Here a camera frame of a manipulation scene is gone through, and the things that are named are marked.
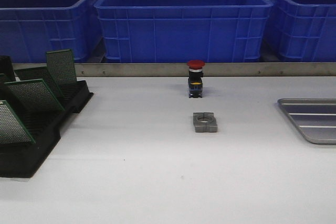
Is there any green circuit board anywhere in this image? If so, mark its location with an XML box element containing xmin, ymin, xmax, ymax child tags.
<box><xmin>1</xmin><ymin>100</ymin><xmax>35</xmax><ymax>145</ymax></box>

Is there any silver metal tray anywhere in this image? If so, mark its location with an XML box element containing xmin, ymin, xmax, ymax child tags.
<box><xmin>278</xmin><ymin>99</ymin><xmax>335</xmax><ymax>144</ymax></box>

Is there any black slotted board rack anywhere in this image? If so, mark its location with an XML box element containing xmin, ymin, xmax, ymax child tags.
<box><xmin>1</xmin><ymin>56</ymin><xmax>93</xmax><ymax>178</ymax></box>

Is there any red emergency stop button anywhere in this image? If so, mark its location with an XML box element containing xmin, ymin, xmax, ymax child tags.
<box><xmin>187</xmin><ymin>60</ymin><xmax>205</xmax><ymax>98</ymax></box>

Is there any grey metal clamp block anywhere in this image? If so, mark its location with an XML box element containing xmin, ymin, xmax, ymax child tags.
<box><xmin>193</xmin><ymin>112</ymin><xmax>218</xmax><ymax>133</ymax></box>

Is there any centre blue plastic crate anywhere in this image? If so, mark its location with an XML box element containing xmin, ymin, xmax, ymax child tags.
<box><xmin>95</xmin><ymin>0</ymin><xmax>272</xmax><ymax>63</ymax></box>

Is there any blue plastic crate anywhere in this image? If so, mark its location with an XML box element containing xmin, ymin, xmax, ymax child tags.
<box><xmin>95</xmin><ymin>0</ymin><xmax>272</xmax><ymax>63</ymax></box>
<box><xmin>1</xmin><ymin>0</ymin><xmax>102</xmax><ymax>63</ymax></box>
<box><xmin>264</xmin><ymin>0</ymin><xmax>335</xmax><ymax>62</ymax></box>

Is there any right blue plastic crate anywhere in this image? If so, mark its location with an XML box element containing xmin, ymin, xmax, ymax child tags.
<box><xmin>264</xmin><ymin>0</ymin><xmax>335</xmax><ymax>62</ymax></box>

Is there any left blue plastic crate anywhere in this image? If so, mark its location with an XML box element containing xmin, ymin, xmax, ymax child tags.
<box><xmin>1</xmin><ymin>0</ymin><xmax>102</xmax><ymax>63</ymax></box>

